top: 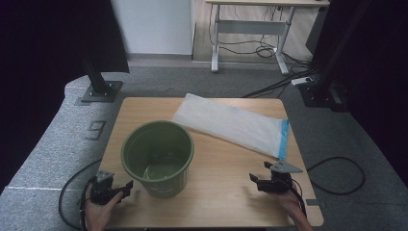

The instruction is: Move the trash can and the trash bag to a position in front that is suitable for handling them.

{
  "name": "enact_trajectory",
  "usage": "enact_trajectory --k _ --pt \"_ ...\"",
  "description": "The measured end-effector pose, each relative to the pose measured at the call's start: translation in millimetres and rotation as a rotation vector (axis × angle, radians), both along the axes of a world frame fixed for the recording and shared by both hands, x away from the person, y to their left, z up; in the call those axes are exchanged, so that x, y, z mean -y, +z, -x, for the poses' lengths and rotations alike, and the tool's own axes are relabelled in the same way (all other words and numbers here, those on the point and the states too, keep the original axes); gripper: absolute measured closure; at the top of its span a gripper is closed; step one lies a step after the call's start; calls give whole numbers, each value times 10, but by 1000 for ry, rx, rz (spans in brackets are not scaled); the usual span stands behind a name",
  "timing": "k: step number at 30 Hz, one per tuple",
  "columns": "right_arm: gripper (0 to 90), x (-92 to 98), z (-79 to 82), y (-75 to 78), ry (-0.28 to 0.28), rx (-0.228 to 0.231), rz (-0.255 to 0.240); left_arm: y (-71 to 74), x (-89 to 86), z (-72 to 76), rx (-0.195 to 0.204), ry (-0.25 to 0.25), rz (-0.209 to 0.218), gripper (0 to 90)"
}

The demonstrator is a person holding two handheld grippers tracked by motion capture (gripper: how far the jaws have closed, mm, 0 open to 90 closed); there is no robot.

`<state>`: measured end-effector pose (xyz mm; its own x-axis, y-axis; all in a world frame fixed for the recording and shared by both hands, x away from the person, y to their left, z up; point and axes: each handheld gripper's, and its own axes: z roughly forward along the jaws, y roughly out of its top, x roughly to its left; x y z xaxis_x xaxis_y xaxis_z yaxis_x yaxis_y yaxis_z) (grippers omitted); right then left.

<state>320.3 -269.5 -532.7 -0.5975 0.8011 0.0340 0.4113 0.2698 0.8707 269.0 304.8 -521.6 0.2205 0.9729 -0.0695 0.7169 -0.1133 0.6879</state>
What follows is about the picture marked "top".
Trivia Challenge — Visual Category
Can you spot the black looped floor cable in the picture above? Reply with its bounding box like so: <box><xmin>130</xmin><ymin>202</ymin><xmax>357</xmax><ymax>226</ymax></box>
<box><xmin>306</xmin><ymin>156</ymin><xmax>366</xmax><ymax>196</ymax></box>

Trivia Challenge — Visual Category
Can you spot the grey tape floor marking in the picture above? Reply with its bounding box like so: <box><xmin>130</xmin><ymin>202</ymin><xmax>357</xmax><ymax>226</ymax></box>
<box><xmin>85</xmin><ymin>119</ymin><xmax>107</xmax><ymax>141</ymax></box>

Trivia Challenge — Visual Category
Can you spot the left hand-held gripper black cable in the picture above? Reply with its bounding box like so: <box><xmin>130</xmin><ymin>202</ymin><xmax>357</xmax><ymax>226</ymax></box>
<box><xmin>79</xmin><ymin>177</ymin><xmax>97</xmax><ymax>231</ymax></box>

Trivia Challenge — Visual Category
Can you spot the green plastic bucket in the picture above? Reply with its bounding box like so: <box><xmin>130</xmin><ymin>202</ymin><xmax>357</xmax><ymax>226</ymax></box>
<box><xmin>120</xmin><ymin>119</ymin><xmax>195</xmax><ymax>199</ymax></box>

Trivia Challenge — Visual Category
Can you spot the bundle of black floor cables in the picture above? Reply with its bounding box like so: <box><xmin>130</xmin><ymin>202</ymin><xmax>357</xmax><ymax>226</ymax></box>
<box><xmin>208</xmin><ymin>4</ymin><xmax>320</xmax><ymax>99</ymax></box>

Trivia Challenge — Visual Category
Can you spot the person's right hand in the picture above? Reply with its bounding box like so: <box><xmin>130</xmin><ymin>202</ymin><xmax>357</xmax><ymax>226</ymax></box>
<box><xmin>274</xmin><ymin>189</ymin><xmax>305</xmax><ymax>219</ymax></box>

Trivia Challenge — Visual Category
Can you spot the white plastic bag blue strip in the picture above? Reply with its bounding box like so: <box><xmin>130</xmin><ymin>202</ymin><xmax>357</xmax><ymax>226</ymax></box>
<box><xmin>171</xmin><ymin>92</ymin><xmax>291</xmax><ymax>162</ymax></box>

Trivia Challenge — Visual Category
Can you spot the right hand-held gripper black cable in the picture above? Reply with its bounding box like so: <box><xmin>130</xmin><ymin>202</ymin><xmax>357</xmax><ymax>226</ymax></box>
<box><xmin>285</xmin><ymin>177</ymin><xmax>308</xmax><ymax>219</ymax></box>

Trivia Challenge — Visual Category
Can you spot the grey tape strip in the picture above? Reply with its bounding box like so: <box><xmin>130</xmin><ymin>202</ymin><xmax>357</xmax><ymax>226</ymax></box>
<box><xmin>305</xmin><ymin>198</ymin><xmax>326</xmax><ymax>207</ymax></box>

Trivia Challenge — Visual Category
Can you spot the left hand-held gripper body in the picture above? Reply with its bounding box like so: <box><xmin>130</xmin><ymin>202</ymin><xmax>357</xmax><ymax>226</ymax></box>
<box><xmin>89</xmin><ymin>169</ymin><xmax>125</xmax><ymax>206</ymax></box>

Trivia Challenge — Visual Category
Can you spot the person's left hand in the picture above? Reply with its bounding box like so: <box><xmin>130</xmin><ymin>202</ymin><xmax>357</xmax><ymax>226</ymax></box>
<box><xmin>84</xmin><ymin>191</ymin><xmax>125</xmax><ymax>231</ymax></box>

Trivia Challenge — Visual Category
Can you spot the white power strip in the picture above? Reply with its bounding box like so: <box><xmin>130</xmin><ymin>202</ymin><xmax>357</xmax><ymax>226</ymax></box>
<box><xmin>291</xmin><ymin>76</ymin><xmax>313</xmax><ymax>87</ymax></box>

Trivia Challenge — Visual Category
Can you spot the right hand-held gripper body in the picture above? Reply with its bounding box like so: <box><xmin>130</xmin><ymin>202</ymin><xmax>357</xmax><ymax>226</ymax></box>
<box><xmin>256</xmin><ymin>160</ymin><xmax>304</xmax><ymax>194</ymax></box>

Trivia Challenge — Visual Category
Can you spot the white metal frame desk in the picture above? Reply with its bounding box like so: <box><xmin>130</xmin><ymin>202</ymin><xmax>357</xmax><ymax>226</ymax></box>
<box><xmin>205</xmin><ymin>0</ymin><xmax>331</xmax><ymax>75</ymax></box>

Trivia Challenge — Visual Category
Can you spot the dark curtain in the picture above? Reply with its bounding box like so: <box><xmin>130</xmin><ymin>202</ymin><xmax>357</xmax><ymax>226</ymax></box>
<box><xmin>0</xmin><ymin>0</ymin><xmax>130</xmax><ymax>193</ymax></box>
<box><xmin>312</xmin><ymin>0</ymin><xmax>408</xmax><ymax>184</ymax></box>

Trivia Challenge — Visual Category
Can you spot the black metal stand square base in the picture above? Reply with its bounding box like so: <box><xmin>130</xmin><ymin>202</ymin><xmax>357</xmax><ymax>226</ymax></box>
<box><xmin>80</xmin><ymin>54</ymin><xmax>124</xmax><ymax>104</ymax></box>

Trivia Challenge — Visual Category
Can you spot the hand-held gripper black cable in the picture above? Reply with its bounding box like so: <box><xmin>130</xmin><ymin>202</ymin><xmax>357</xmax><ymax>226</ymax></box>
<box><xmin>285</xmin><ymin>177</ymin><xmax>308</xmax><ymax>219</ymax></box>
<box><xmin>79</xmin><ymin>177</ymin><xmax>97</xmax><ymax>231</ymax></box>

